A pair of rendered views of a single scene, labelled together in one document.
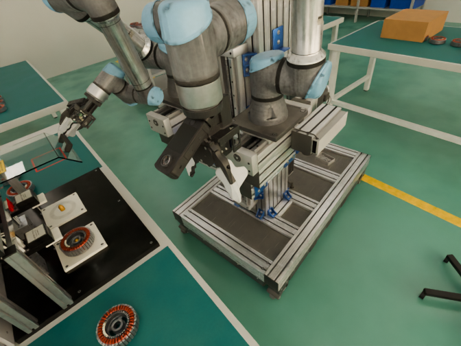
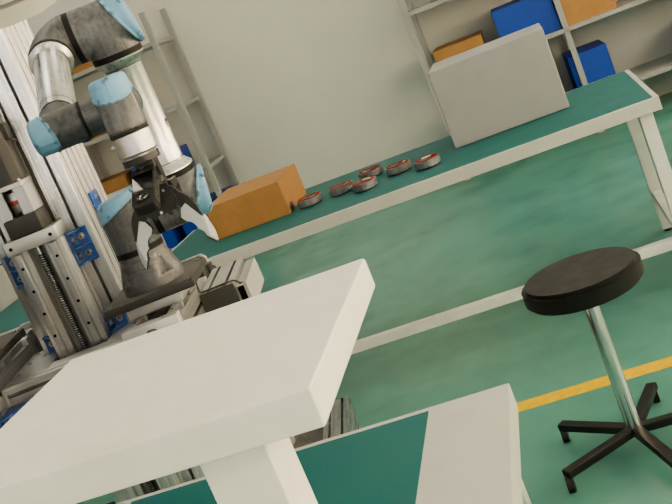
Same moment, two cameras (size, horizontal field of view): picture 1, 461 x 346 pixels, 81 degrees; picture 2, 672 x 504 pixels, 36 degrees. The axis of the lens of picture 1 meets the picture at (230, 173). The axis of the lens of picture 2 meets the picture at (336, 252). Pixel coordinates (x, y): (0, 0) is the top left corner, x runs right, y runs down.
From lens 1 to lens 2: 1.63 m
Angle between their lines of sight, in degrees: 46
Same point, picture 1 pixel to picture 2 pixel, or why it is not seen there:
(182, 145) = (148, 182)
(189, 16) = (122, 79)
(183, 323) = not seen: hidden behind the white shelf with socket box
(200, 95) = (145, 136)
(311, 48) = (174, 152)
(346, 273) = not seen: outside the picture
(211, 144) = (167, 183)
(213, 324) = not seen: hidden behind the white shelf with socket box
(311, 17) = (158, 120)
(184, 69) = (128, 118)
